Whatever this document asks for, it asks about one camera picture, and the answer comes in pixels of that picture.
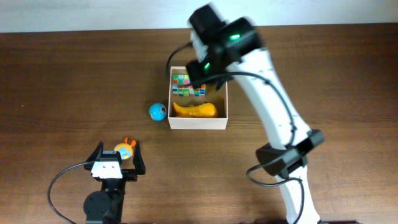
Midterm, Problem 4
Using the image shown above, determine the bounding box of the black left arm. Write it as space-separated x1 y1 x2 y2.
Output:
83 138 146 224

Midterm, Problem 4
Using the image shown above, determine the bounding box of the pink cardboard box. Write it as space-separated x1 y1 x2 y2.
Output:
167 67 228 129

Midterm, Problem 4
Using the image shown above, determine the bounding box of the orange rubber duck toy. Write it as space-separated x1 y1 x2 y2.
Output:
173 102 218 118

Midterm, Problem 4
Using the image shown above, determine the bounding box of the small orange egg toy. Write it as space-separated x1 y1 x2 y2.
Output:
114 138 137 160

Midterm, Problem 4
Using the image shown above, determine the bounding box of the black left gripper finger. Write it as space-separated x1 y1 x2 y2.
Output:
132 141 146 175
85 141 104 170

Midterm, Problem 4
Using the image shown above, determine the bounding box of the blue ball with eyes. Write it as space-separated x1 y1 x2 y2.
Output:
149 103 167 121

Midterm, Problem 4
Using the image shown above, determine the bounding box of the colourful puzzle cube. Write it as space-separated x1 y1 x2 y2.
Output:
172 74 194 96
189 84 206 97

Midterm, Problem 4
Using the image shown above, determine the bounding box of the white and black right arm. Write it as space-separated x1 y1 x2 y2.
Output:
186 4 324 223

